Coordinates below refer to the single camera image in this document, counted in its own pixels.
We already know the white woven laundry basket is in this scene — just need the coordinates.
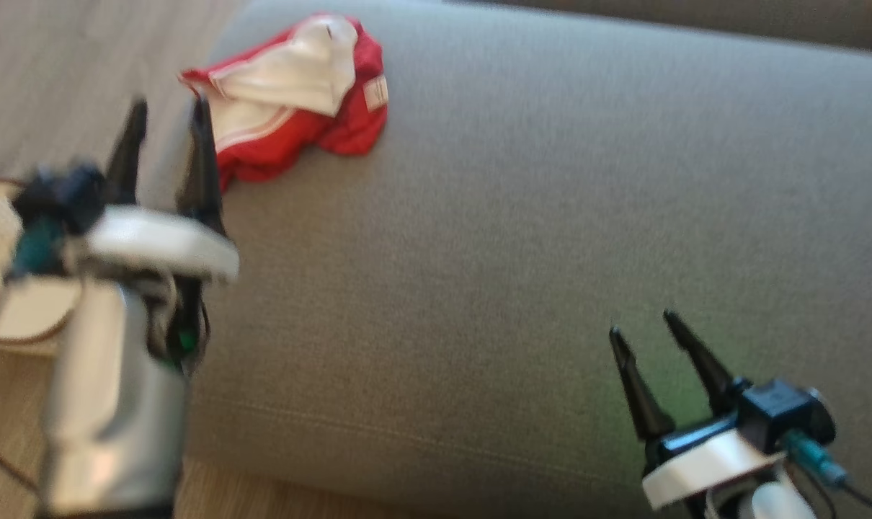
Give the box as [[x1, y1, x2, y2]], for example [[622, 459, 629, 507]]
[[0, 175, 87, 359]]

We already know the red shirt with white sleeves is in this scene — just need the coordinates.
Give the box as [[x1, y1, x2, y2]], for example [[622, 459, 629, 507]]
[[179, 11, 390, 192]]

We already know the left camera cable teal plug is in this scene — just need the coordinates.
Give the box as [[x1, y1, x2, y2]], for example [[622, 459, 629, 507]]
[[0, 215, 66, 498]]

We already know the grey sofa seat cushion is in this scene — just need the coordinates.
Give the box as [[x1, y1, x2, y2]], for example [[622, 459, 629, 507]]
[[146, 0, 872, 519]]

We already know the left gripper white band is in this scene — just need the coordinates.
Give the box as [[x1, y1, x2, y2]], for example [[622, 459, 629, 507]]
[[76, 94, 241, 361]]

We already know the right camera cable teal plug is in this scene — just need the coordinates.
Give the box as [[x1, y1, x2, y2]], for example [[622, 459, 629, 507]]
[[780, 429, 872, 514]]

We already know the camera cable teal plug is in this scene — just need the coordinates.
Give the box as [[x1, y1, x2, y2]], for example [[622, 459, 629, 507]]
[[0, 215, 66, 498], [780, 429, 872, 514]]

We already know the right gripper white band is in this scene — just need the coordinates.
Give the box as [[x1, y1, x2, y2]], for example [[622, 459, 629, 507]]
[[608, 310, 788, 519]]

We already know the grey sofa back cushion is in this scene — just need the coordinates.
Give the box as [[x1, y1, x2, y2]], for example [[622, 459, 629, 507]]
[[443, 0, 872, 53]]

